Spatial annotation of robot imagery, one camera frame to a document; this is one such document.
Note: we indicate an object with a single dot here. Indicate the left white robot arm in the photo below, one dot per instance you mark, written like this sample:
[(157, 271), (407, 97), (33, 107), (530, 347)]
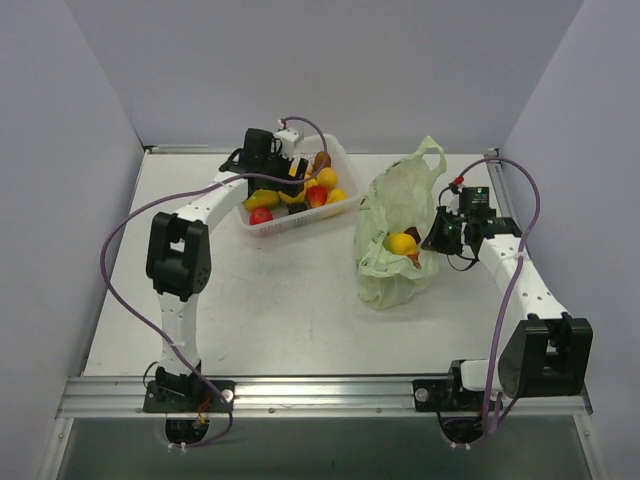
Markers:
[(179, 257)]

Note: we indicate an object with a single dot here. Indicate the dark red plum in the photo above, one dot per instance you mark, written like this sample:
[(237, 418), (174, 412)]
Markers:
[(413, 232)]

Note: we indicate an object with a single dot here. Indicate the small yellow lemon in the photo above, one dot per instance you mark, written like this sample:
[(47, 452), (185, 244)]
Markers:
[(336, 195)]

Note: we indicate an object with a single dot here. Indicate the red peach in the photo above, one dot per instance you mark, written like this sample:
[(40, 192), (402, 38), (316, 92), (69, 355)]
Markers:
[(317, 196)]

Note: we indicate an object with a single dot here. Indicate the yellow starfruit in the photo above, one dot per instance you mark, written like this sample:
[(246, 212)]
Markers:
[(300, 191)]

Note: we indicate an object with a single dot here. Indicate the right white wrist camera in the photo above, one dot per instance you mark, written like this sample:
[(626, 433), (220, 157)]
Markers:
[(474, 203)]

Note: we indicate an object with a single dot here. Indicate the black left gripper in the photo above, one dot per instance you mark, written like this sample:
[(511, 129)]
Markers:
[(297, 171)]

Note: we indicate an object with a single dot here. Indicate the orange fruit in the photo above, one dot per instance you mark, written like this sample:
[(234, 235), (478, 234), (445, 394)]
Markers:
[(327, 178)]

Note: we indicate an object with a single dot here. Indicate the green yellow mango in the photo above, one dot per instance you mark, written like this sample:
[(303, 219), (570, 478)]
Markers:
[(262, 198)]

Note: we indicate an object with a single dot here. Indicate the aluminium table edge rail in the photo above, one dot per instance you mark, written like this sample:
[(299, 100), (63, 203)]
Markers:
[(255, 397)]

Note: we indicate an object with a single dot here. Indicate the light green plastic bag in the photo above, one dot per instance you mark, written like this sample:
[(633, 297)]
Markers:
[(394, 217)]

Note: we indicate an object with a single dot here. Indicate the dark mangosteen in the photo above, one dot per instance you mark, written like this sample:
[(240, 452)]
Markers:
[(295, 208)]

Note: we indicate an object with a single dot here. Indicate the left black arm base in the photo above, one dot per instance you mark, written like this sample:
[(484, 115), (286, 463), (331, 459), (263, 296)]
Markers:
[(172, 394)]

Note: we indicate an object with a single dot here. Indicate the red apple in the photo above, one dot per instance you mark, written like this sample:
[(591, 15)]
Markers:
[(259, 216)]

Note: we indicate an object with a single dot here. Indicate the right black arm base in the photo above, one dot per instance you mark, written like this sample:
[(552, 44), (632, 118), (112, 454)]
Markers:
[(460, 389)]

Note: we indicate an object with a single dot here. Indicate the white perforated plastic basket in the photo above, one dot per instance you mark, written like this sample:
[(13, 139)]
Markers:
[(348, 180)]

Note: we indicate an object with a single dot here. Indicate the brown kiwi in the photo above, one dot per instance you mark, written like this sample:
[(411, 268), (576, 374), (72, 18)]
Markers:
[(321, 161)]

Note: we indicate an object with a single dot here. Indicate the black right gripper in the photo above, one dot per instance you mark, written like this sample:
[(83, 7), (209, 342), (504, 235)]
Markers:
[(445, 232)]

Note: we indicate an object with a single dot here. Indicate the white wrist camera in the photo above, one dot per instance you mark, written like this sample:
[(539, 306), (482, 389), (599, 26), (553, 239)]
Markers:
[(289, 139), (474, 203)]

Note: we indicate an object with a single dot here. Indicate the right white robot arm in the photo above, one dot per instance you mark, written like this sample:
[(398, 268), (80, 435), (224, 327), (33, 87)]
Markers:
[(541, 349)]

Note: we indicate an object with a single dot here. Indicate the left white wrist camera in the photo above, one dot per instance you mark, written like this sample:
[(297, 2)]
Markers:
[(289, 139)]

